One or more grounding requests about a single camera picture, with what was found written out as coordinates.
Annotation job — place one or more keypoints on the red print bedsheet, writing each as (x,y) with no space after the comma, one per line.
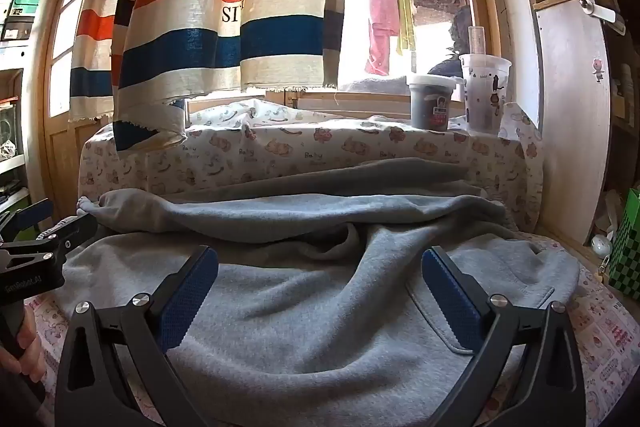
(600,322)

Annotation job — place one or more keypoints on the white egg-shaped toy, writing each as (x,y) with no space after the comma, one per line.
(600,246)

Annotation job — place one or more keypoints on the grey pants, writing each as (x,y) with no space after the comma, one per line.
(310,307)

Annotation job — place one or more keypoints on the yellow hanging cloth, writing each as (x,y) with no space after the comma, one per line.
(406,17)

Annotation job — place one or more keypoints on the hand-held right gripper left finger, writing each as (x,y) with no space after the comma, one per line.
(185,302)

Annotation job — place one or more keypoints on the storage shelf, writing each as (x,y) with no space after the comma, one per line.
(15,107)

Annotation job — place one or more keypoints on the green checkered bag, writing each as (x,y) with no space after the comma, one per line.
(627,247)

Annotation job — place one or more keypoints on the wooden door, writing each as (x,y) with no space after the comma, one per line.
(60,157)

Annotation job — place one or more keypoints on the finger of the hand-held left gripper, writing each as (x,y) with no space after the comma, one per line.
(30,213)
(75,229)

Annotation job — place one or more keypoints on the clear tube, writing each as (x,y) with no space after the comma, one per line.
(476,41)

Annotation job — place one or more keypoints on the green box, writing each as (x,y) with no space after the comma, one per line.
(24,3)

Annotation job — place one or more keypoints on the dark jar with white lid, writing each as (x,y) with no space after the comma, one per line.
(430,107)

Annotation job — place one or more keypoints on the clear printed cup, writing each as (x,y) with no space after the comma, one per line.
(482,97)

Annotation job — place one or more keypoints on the white board panel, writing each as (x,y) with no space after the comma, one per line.
(570,132)

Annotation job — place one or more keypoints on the bear print beige cloth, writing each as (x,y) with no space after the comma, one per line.
(300,147)

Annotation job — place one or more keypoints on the pink hanging towel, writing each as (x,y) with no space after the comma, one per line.
(382,7)

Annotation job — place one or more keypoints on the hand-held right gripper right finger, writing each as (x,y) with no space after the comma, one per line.
(450,302)

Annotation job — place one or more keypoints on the striped curtain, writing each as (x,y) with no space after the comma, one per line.
(200,32)

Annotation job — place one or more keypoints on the person's left hand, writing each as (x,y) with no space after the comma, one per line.
(27,349)

